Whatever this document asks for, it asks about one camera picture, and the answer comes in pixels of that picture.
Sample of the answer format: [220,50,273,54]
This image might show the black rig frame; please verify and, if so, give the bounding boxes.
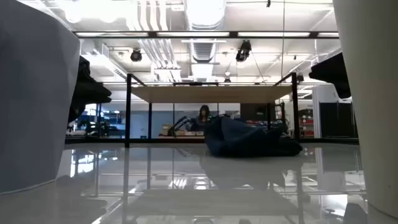
[65,30,360,144]

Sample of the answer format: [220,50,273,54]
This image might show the black cabinet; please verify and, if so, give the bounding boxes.
[319,101,357,139]

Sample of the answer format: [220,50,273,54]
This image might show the blue ceramic mug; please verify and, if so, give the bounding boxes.
[0,0,81,195]

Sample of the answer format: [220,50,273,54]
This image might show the black hanging spotlight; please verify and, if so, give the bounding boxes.
[129,48,143,63]
[235,39,252,63]

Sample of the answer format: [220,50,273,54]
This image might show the person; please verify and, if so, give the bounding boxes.
[191,105,212,132]

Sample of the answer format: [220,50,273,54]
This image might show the red storage rack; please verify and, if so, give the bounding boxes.
[300,108,315,138]

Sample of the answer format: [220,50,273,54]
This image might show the dark blue cloth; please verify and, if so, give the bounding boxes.
[204,115,303,158]

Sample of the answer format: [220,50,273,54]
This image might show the wooden shelf with black legs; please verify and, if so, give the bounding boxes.
[124,72,301,147]

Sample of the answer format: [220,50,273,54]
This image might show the cream cup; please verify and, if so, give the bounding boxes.
[332,0,398,220]

